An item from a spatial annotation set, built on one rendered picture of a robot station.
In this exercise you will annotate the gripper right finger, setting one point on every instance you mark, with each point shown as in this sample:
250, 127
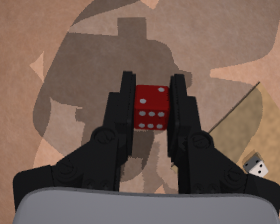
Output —
208, 171

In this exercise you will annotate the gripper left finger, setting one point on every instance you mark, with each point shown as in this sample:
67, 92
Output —
96, 161

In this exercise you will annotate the dark red die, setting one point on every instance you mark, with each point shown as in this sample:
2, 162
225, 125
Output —
151, 107

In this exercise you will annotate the tan flat mat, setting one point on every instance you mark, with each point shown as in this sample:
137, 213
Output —
251, 128

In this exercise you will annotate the grey die with black pips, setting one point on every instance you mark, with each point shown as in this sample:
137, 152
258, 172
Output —
256, 166

